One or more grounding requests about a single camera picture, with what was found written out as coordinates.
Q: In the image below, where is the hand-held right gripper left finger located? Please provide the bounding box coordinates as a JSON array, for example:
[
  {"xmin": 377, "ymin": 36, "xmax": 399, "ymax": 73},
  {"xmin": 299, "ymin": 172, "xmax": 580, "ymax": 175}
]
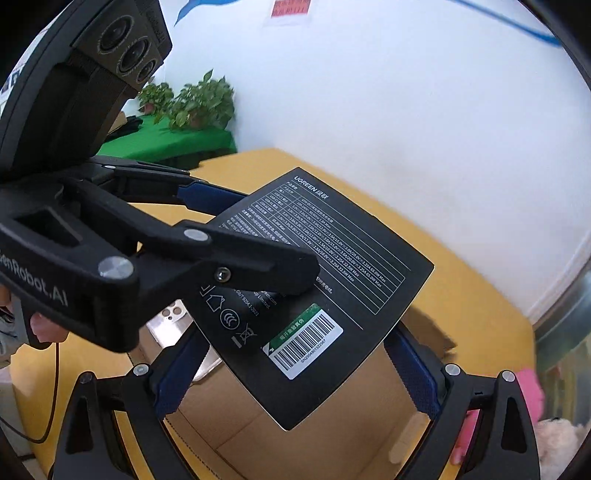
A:
[{"xmin": 48, "ymin": 330, "xmax": 211, "ymax": 480}]

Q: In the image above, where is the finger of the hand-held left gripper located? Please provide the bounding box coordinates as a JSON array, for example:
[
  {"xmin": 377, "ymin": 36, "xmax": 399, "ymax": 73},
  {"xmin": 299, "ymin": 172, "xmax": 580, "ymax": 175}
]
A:
[
  {"xmin": 90, "ymin": 157, "xmax": 245, "ymax": 217},
  {"xmin": 99, "ymin": 220, "xmax": 320, "ymax": 301}
]

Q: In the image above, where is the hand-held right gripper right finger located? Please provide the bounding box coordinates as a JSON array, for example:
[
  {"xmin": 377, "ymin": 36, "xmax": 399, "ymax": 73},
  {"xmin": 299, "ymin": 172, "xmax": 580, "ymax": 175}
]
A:
[{"xmin": 384, "ymin": 323, "xmax": 541, "ymax": 480}]

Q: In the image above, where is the black cardboard product box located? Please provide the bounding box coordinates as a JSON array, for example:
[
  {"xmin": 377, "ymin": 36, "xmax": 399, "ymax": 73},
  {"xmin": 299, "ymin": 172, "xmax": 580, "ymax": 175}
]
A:
[{"xmin": 187, "ymin": 167, "xmax": 435, "ymax": 431}]

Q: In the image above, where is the brown cardboard box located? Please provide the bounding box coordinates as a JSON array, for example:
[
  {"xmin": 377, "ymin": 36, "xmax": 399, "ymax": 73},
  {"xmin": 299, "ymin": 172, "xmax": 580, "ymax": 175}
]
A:
[{"xmin": 124, "ymin": 305, "xmax": 458, "ymax": 480}]

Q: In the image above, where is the yellow wooden desktop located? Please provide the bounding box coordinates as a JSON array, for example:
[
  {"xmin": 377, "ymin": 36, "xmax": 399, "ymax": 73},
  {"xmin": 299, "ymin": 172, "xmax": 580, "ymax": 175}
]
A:
[{"xmin": 0, "ymin": 148, "xmax": 536, "ymax": 480}]

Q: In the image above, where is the person's left hand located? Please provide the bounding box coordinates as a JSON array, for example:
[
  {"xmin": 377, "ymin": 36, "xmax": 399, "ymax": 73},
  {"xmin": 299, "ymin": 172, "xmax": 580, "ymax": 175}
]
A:
[{"xmin": 0, "ymin": 284, "xmax": 62, "ymax": 346}]

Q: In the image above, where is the green tablecloth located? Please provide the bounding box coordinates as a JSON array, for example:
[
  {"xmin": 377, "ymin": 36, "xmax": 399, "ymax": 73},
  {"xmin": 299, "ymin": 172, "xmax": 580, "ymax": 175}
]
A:
[{"xmin": 95, "ymin": 114, "xmax": 238, "ymax": 169}]

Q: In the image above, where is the pale pink smartphone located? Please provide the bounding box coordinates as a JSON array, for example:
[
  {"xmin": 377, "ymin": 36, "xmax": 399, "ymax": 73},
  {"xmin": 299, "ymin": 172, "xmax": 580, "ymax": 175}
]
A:
[{"xmin": 147, "ymin": 299, "xmax": 225, "ymax": 384}]

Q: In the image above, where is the dark cloth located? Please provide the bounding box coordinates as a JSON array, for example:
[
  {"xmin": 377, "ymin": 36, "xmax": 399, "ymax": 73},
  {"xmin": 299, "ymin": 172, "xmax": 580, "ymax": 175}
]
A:
[{"xmin": 117, "ymin": 116, "xmax": 145, "ymax": 137}]

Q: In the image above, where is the large potted green plant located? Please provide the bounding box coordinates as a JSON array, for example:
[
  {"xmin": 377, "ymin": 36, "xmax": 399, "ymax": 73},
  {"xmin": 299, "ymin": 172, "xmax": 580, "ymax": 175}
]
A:
[{"xmin": 168, "ymin": 69, "xmax": 235, "ymax": 132}]

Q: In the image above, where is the small potted green plant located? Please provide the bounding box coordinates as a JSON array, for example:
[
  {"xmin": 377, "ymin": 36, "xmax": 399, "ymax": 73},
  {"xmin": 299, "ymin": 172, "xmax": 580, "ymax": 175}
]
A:
[{"xmin": 139, "ymin": 82, "xmax": 174, "ymax": 116}]

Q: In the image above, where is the pink plush toy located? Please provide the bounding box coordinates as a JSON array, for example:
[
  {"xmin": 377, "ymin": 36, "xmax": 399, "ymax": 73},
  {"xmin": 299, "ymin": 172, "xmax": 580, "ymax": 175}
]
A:
[{"xmin": 450, "ymin": 367, "xmax": 546, "ymax": 464}]

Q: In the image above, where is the beige plush toy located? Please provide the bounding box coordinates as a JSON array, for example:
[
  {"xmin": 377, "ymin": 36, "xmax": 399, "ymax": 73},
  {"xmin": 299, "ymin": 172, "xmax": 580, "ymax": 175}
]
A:
[{"xmin": 533, "ymin": 418, "xmax": 583, "ymax": 480}]

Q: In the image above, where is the glass partition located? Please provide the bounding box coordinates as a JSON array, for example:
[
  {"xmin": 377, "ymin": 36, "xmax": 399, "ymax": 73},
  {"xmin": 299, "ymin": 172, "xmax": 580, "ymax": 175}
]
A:
[{"xmin": 531, "ymin": 258, "xmax": 591, "ymax": 384}]

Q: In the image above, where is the red paper notice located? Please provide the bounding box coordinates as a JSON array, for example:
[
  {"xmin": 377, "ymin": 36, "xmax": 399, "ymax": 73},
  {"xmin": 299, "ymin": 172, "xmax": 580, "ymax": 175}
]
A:
[{"xmin": 270, "ymin": 0, "xmax": 311, "ymax": 18}]

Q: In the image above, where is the black cable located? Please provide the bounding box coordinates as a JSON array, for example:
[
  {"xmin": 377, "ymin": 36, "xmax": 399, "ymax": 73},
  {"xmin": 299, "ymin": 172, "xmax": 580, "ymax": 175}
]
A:
[{"xmin": 0, "ymin": 342, "xmax": 62, "ymax": 444}]

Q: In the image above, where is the blue wall decal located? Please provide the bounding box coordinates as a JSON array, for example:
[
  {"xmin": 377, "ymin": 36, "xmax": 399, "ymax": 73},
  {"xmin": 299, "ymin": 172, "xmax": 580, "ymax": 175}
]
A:
[
  {"xmin": 175, "ymin": 0, "xmax": 259, "ymax": 24},
  {"xmin": 457, "ymin": 0, "xmax": 561, "ymax": 47}
]

